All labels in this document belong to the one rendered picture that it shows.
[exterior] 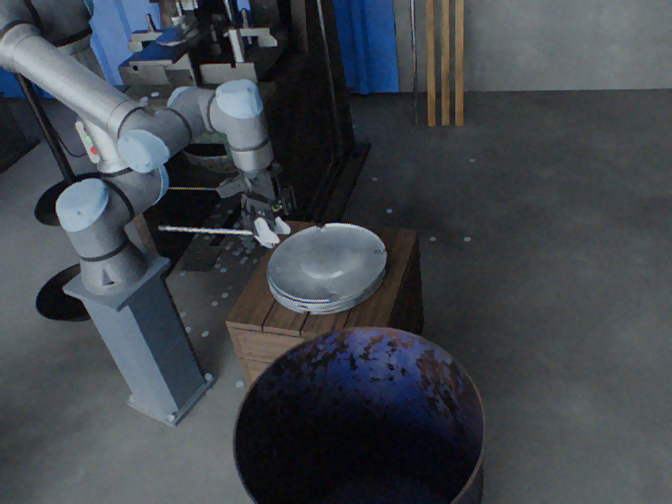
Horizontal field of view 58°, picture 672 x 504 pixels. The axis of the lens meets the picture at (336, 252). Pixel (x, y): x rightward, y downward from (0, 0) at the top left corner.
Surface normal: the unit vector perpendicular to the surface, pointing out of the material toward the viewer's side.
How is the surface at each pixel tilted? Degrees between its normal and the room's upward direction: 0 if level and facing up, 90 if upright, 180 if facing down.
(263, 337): 90
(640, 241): 0
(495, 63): 90
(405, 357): 88
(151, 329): 90
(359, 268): 0
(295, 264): 0
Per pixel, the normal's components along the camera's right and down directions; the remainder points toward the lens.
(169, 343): 0.85, 0.23
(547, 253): -0.14, -0.77
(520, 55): -0.25, 0.63
